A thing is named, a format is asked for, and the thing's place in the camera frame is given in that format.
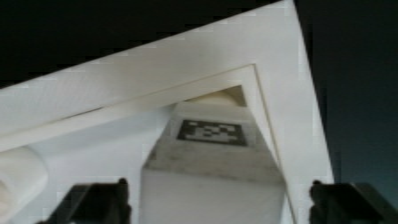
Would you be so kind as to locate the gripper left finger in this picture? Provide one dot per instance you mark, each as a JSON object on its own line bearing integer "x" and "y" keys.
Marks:
{"x": 92, "y": 205}

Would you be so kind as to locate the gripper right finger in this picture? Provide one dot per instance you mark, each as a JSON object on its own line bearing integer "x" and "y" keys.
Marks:
{"x": 348, "y": 204}

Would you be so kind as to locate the white table leg with tag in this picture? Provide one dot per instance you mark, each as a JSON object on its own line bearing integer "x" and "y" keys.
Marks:
{"x": 209, "y": 177}

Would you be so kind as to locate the white square tabletop part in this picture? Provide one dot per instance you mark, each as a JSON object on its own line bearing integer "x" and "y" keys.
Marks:
{"x": 83, "y": 117}

